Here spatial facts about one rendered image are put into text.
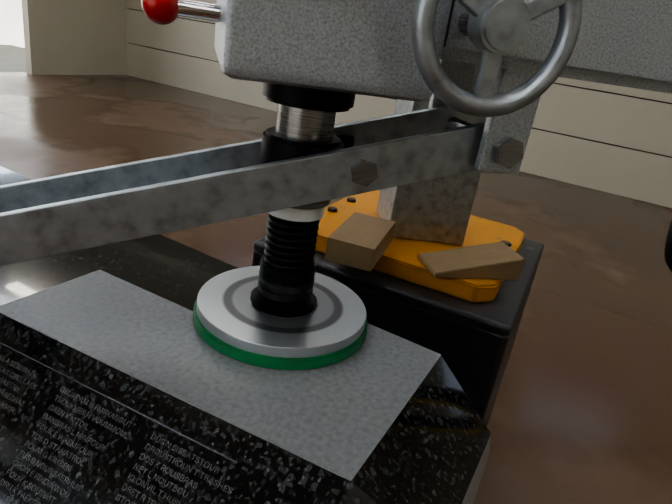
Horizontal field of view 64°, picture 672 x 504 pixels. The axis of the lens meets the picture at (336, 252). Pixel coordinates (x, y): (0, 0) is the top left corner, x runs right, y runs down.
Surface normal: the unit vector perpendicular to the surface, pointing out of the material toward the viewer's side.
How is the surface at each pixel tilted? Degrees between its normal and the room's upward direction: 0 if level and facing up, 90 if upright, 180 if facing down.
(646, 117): 90
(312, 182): 90
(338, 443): 0
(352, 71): 90
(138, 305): 0
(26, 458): 45
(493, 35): 90
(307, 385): 0
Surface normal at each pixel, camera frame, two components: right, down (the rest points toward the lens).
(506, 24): 0.22, 0.40
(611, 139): -0.48, 0.27
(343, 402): 0.15, -0.91
